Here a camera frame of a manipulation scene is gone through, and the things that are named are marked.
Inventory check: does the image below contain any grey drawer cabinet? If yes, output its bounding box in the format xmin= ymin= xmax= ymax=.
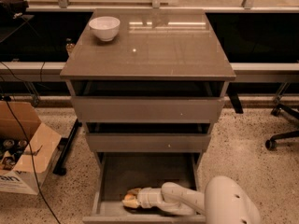
xmin=59 ymin=8 xmax=236 ymax=224

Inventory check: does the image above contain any grey middle drawer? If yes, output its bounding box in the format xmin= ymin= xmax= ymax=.
xmin=86 ymin=133 xmax=211 ymax=153

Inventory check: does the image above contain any grey open bottom drawer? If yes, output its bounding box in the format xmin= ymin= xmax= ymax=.
xmin=83 ymin=153 xmax=206 ymax=224

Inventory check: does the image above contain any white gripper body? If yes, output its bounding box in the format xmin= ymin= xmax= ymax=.
xmin=137 ymin=188 xmax=163 ymax=209

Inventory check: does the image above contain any small glass bottle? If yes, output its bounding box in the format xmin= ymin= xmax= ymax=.
xmin=65 ymin=38 xmax=76 ymax=54

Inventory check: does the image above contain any white ceramic bowl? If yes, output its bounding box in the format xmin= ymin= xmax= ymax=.
xmin=89 ymin=16 xmax=121 ymax=41

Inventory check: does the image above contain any black cable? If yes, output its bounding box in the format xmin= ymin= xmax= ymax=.
xmin=0 ymin=61 xmax=62 ymax=224

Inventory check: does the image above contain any cardboard box with cans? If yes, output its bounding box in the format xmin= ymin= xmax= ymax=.
xmin=0 ymin=101 xmax=61 ymax=195

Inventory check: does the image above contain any black bag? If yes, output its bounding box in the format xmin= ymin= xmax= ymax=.
xmin=0 ymin=0 xmax=29 ymax=21

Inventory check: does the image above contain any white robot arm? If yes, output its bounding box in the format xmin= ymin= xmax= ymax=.
xmin=122 ymin=175 xmax=262 ymax=224

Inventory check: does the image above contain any grey top drawer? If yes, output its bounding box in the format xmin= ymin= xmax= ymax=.
xmin=71 ymin=96 xmax=224 ymax=123

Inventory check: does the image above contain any black office chair base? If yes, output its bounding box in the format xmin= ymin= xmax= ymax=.
xmin=264 ymin=103 xmax=299 ymax=151

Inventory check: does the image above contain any black table leg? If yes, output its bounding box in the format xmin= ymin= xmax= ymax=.
xmin=53 ymin=120 xmax=81 ymax=175

